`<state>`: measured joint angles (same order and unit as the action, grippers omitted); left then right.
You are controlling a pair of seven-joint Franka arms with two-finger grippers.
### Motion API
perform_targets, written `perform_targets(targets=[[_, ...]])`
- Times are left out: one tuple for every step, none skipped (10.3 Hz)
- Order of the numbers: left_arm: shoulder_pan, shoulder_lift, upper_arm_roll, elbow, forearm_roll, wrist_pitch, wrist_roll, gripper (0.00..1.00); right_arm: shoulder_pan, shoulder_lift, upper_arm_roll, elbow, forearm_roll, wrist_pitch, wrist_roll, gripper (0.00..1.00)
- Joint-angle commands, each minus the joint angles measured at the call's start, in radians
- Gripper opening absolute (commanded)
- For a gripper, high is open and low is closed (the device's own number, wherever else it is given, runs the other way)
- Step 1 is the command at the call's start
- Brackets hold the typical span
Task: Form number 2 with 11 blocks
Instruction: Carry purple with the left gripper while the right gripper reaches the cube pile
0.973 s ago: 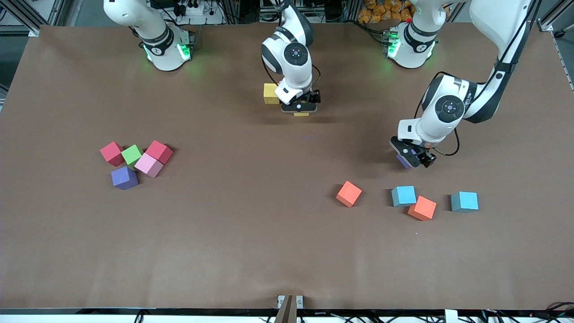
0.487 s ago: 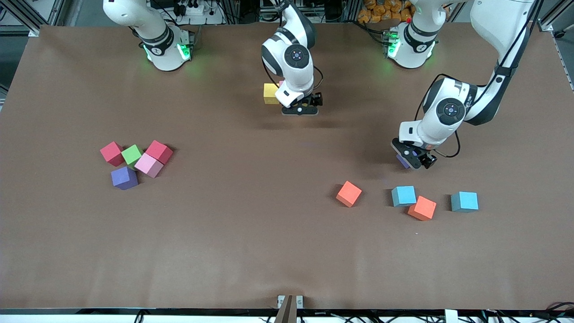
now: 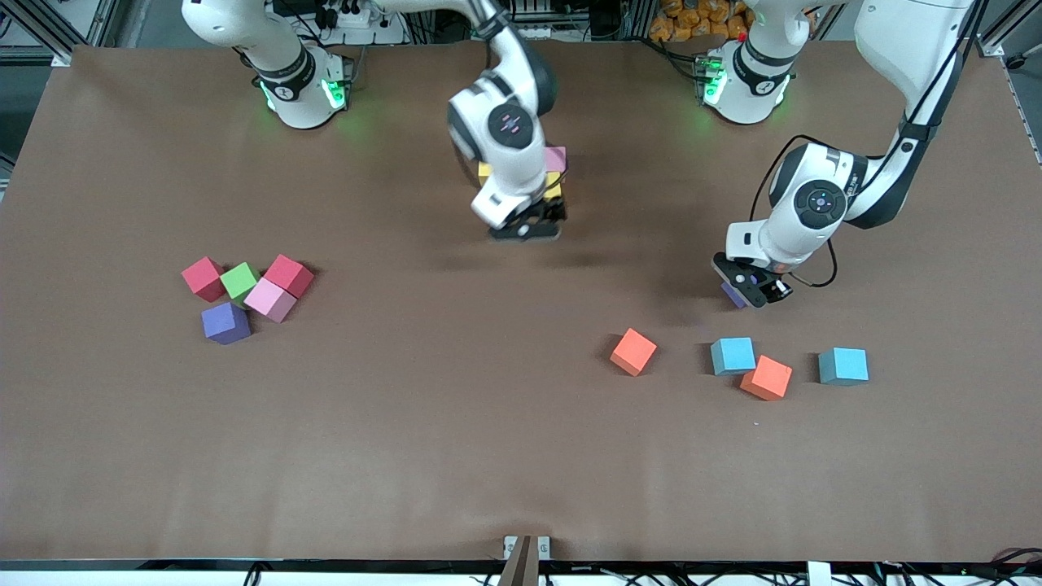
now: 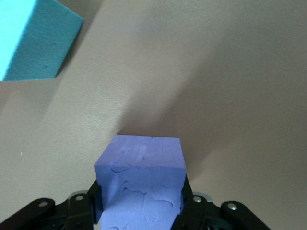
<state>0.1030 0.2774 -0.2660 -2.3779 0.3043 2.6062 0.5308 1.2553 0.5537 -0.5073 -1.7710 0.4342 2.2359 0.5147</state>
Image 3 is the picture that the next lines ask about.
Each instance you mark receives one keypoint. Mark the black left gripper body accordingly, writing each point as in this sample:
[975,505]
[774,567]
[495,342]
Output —
[774,284]

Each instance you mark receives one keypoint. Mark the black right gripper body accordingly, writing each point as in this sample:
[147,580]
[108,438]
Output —
[553,210]

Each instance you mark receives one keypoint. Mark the yellow foam cube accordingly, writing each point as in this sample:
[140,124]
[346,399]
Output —
[553,183]
[484,172]

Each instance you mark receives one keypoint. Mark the purple foam cube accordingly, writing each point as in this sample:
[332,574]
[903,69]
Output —
[733,297]
[224,321]

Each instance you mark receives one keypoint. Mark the pink foam cube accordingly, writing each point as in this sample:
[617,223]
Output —
[556,159]
[269,297]

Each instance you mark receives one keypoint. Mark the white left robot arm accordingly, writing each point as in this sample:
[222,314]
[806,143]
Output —
[781,236]

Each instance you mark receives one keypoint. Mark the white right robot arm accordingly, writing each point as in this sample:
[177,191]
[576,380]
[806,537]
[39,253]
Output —
[513,171]

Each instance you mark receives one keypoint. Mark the blue foam cube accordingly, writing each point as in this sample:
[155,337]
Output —
[733,355]
[843,364]

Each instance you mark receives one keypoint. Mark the orange foam cube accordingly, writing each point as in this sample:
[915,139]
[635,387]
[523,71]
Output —
[634,350]
[767,376]

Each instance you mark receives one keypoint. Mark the pile of orange items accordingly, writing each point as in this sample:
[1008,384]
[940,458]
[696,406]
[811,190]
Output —
[700,20]

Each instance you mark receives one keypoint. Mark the brown table cover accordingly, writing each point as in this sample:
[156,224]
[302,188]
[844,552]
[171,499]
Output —
[521,456]

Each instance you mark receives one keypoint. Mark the red foam cube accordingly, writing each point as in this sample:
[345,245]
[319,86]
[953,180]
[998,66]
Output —
[201,275]
[287,271]

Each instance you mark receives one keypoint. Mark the white power strip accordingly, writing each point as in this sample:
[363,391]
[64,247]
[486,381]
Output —
[350,16]

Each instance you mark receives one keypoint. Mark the green foam cube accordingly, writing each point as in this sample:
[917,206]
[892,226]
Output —
[239,279]

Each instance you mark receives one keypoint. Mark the aluminium frame profile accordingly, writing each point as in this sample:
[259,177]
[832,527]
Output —
[989,47]
[102,20]

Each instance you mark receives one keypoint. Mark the front camera mount bracket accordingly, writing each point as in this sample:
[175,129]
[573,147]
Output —
[527,561]

